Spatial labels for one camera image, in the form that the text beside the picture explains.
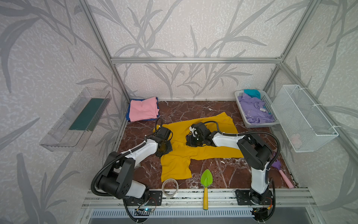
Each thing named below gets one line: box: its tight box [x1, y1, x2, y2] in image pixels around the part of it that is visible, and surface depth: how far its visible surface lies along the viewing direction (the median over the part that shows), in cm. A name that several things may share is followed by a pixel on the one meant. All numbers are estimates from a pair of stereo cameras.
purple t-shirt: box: [237, 93, 275, 125], surface depth 111 cm
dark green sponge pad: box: [68, 98, 111, 132], surface depth 68 cm
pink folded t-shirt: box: [129, 97, 160, 122], surface depth 111 cm
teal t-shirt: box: [243, 89, 262, 100], surface depth 117 cm
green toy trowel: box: [200, 168, 214, 211], surface depth 79 cm
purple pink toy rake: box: [271, 159, 295, 189], surface depth 82 cm
